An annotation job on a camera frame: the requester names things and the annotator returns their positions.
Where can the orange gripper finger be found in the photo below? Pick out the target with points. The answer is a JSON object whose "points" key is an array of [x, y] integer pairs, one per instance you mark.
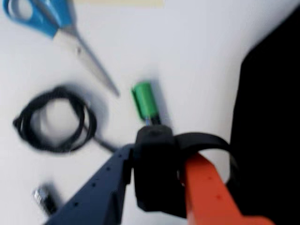
{"points": [[206, 192]]}

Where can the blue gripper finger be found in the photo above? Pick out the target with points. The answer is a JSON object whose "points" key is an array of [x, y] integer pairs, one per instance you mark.
{"points": [[93, 199]]}

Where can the black fabric bag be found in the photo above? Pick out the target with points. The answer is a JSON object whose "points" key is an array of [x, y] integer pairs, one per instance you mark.
{"points": [[269, 117]]}

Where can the small black device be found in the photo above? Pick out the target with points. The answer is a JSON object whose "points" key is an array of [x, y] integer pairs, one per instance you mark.
{"points": [[45, 199]]}

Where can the black marker with green cap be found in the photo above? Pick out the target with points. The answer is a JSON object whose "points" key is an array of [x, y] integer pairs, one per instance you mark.
{"points": [[145, 100]]}

